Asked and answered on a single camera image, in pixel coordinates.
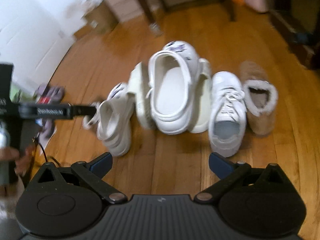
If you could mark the dark wooden shelf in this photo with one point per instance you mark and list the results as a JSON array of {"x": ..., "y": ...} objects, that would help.
[{"x": 297, "y": 22}]

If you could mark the white paper sheet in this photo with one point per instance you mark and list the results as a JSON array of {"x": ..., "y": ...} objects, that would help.
[{"x": 45, "y": 143}]

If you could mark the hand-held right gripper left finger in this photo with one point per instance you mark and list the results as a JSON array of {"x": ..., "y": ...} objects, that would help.
[{"x": 103, "y": 162}]

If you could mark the white clog with purple print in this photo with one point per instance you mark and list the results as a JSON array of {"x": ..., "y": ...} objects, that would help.
[
  {"x": 172, "y": 97},
  {"x": 116, "y": 130}
]

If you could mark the cream slide slipper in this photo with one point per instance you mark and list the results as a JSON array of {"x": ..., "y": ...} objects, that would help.
[
  {"x": 203, "y": 100},
  {"x": 141, "y": 92}
]

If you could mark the tan fur-lined boot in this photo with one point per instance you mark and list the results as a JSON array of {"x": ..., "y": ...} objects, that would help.
[{"x": 260, "y": 115}]

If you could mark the white lace-up sneaker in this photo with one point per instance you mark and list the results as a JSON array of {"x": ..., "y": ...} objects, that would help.
[{"x": 226, "y": 110}]

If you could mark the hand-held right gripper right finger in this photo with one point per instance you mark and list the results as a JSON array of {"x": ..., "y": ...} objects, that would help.
[{"x": 219, "y": 163}]

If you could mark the white door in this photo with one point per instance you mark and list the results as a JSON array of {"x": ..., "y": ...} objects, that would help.
[{"x": 37, "y": 30}]

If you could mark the person's left hand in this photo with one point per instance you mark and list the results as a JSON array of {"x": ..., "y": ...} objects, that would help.
[{"x": 23, "y": 163}]

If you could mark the red packet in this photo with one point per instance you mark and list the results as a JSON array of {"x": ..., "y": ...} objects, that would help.
[{"x": 46, "y": 100}]

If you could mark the dark wooden chair leg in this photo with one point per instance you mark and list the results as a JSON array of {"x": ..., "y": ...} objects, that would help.
[{"x": 228, "y": 0}]

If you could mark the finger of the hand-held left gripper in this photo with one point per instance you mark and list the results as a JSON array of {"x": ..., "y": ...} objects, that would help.
[{"x": 75, "y": 110}]

